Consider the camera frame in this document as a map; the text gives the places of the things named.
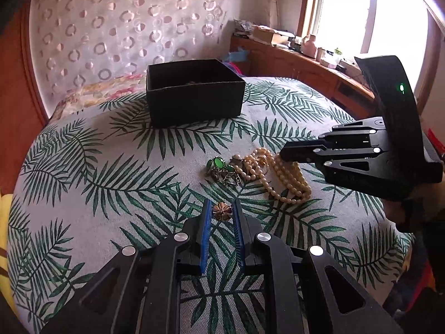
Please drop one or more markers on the pink bottle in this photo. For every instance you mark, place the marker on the pink bottle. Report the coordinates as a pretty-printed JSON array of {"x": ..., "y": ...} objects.
[{"x": 309, "y": 46}]

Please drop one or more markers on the open cardboard box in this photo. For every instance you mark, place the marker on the open cardboard box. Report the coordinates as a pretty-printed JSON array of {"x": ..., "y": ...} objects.
[{"x": 273, "y": 35}]

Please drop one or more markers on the green gemstone metal jewelry piece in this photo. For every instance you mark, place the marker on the green gemstone metal jewelry piece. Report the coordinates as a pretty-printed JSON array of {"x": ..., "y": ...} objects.
[{"x": 222, "y": 170}]

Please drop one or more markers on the black cardboard box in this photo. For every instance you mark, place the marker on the black cardboard box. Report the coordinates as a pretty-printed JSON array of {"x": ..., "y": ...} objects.
[{"x": 194, "y": 104}]

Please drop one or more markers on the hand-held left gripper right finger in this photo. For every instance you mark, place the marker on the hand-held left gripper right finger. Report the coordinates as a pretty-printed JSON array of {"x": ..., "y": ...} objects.
[{"x": 240, "y": 236}]

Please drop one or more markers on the white plastic container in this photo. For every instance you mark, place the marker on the white plastic container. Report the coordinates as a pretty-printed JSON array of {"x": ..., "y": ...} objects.
[{"x": 326, "y": 59}]

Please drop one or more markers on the wooden frame window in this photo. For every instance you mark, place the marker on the wooden frame window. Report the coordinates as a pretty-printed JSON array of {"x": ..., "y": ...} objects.
[{"x": 365, "y": 14}]

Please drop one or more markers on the dark blue red blanket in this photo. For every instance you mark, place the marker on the dark blue red blanket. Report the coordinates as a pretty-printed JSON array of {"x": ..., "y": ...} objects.
[{"x": 241, "y": 69}]

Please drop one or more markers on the bronze flower brooch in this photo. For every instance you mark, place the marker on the bronze flower brooch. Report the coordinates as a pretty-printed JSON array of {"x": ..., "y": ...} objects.
[{"x": 221, "y": 211}]

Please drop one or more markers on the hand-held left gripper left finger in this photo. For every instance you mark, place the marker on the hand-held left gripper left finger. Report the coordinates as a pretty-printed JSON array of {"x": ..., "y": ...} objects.
[{"x": 205, "y": 236}]

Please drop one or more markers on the patterned bag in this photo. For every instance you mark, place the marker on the patterned bag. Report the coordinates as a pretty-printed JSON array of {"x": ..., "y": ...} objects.
[{"x": 243, "y": 28}]

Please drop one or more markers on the beige curtain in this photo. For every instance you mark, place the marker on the beige curtain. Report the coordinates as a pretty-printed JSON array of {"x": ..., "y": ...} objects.
[{"x": 273, "y": 0}]

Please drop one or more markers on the wooden wardrobe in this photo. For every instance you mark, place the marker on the wooden wardrobe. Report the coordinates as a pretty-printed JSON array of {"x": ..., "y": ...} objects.
[{"x": 17, "y": 111}]

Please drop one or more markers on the person's right hand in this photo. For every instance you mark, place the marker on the person's right hand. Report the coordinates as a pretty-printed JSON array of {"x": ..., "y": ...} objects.
[{"x": 394, "y": 215}]

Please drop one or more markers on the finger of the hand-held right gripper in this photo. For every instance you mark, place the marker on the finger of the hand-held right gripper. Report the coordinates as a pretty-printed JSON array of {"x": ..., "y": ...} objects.
[
  {"x": 358, "y": 130},
  {"x": 302, "y": 153}
]

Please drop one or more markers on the blue cloth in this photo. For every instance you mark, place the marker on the blue cloth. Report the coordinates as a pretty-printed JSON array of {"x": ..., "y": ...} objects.
[{"x": 235, "y": 57}]

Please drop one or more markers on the wooden window cabinet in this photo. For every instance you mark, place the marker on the wooden window cabinet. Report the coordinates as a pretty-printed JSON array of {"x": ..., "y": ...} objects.
[{"x": 299, "y": 69}]

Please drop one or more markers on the circle pattern wall cloth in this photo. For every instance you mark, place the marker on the circle pattern wall cloth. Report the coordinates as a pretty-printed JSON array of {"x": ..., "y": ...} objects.
[{"x": 121, "y": 24}]

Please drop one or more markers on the yellow plush toy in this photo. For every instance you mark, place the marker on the yellow plush toy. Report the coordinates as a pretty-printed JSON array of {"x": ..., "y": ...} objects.
[{"x": 3, "y": 236}]

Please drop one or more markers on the floral blanket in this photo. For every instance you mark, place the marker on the floral blanket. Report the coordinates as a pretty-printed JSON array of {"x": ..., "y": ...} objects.
[{"x": 100, "y": 94}]

